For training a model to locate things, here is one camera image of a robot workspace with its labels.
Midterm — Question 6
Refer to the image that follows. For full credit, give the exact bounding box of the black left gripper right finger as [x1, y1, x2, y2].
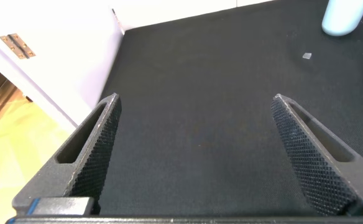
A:
[270, 93, 363, 217]

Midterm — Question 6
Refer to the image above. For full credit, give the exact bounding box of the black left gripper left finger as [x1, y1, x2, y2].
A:
[12, 93, 122, 216]

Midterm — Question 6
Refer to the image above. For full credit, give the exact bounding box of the brass door hinge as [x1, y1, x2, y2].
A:
[0, 33, 37, 60]

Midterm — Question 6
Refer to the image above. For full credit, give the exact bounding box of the teal green plastic cup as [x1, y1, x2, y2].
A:
[321, 0, 363, 37]

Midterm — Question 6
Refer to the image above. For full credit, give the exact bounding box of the dark wall panel hinge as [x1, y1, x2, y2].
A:
[111, 8, 122, 25]

